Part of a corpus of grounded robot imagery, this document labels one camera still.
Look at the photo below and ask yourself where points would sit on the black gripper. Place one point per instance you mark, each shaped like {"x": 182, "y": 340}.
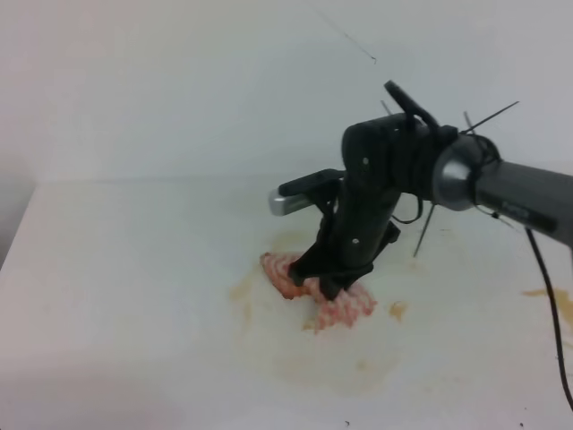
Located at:
{"x": 383, "y": 158}

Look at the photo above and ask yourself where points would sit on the pink white striped rag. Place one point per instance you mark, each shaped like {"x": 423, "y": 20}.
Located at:
{"x": 347, "y": 308}

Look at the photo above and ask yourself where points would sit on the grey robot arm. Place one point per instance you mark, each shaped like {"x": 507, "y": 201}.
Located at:
{"x": 468, "y": 172}

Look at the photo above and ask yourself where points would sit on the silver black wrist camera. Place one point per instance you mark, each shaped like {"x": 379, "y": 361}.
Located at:
{"x": 300, "y": 195}

